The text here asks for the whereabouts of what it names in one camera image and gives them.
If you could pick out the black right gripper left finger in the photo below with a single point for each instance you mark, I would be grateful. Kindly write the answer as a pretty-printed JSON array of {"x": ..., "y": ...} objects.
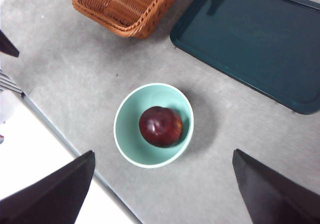
[{"x": 50, "y": 199}]

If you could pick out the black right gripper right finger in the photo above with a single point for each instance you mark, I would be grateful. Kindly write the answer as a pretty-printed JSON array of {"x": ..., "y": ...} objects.
[{"x": 275, "y": 199}]

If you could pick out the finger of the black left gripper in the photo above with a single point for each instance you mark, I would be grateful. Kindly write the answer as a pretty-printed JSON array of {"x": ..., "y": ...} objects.
[{"x": 7, "y": 47}]

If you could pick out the teal ribbed bowl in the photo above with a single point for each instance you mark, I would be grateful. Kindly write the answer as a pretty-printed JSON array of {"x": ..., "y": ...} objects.
[{"x": 130, "y": 133}]

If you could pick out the dark purple plum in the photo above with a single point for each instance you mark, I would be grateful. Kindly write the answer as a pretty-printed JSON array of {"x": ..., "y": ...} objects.
[{"x": 160, "y": 127}]

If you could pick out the brown wicker basket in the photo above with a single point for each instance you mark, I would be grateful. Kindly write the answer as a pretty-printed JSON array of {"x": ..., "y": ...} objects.
[{"x": 120, "y": 6}]

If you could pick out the black rectangular tray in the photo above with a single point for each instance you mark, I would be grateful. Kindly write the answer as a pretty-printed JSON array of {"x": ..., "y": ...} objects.
[{"x": 250, "y": 41}]

